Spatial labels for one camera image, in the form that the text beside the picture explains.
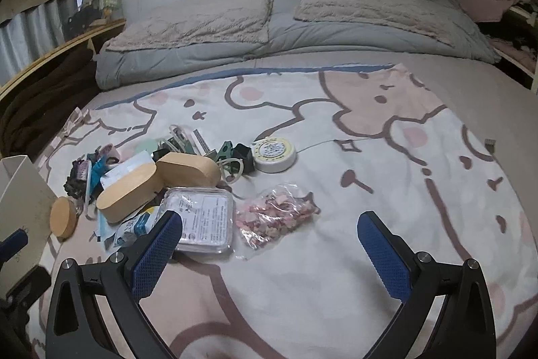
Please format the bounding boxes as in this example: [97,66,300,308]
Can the wooden shelf unit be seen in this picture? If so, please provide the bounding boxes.
[1,18,127,98]

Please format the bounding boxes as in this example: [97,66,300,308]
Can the grey curtain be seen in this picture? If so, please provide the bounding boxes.
[0,0,78,85]

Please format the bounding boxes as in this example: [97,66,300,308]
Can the clear zip pouch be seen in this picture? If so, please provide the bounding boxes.
[96,206,159,255]

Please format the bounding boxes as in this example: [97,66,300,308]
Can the left beige quilted pillow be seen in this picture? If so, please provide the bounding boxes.
[106,0,274,53]

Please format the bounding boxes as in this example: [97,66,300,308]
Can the white silicone ring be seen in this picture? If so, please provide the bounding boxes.
[83,160,95,221]

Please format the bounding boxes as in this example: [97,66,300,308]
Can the blue foil packet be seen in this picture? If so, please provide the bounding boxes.
[89,156,108,194]

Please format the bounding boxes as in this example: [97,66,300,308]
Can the bag of pink bits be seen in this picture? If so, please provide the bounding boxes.
[234,183,321,251]

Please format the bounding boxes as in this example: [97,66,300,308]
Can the dark brown folded blanket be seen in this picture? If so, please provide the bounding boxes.
[1,45,100,159]

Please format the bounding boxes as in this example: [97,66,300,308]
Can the white cardboard shoe box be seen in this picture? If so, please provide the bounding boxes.
[0,155,56,297]

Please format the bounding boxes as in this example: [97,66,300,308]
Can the dark brown crochet bundle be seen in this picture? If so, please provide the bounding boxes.
[64,158,91,200]

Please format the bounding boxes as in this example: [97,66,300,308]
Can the beige quilted pillow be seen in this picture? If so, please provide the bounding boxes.
[106,0,274,53]
[294,0,453,45]

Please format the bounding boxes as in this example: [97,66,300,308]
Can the round wooden lid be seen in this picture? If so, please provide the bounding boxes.
[49,197,78,240]

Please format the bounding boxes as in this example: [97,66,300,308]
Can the clear plastic pill case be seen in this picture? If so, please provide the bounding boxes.
[159,187,234,254]

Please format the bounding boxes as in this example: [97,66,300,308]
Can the oval wooden box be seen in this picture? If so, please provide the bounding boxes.
[97,163,163,224]
[156,152,222,188]

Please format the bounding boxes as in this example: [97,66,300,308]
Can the right beige quilted pillow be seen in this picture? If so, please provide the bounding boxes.
[294,0,453,45]

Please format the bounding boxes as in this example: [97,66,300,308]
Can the grey folded duvet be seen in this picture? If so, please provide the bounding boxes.
[94,0,499,90]

